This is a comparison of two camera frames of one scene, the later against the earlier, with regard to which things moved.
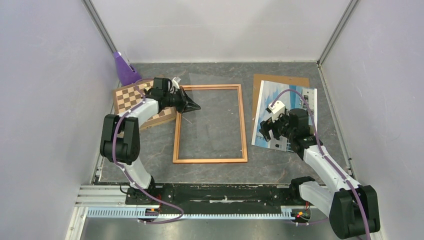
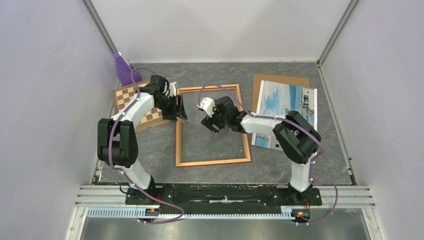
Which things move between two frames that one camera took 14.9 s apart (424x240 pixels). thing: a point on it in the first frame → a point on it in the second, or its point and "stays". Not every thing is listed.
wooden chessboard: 126,98 stays
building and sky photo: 269,91 stays
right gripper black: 266,126 → 209,122
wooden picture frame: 244,160 stays
